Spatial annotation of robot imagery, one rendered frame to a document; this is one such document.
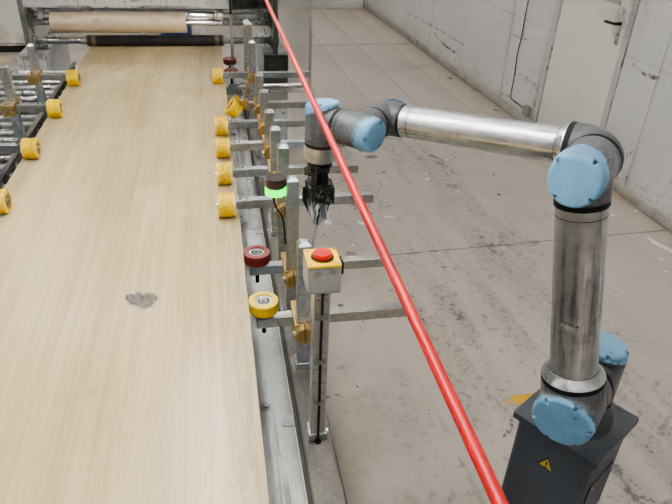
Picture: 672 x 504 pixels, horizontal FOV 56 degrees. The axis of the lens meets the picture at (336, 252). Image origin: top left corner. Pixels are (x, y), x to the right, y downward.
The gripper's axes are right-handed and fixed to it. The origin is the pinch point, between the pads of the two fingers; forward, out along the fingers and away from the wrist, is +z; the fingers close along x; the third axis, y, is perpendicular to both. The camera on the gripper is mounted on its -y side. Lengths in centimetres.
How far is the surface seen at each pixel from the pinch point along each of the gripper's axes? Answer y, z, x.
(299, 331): 32.0, 15.8, -9.2
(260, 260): 2.5, 11.4, -17.1
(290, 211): 4.5, -5.6, -8.4
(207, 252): -3.5, 11.3, -32.5
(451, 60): -519, 87, 239
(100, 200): -42, 11, -68
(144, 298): 21, 9, -49
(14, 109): -125, 6, -114
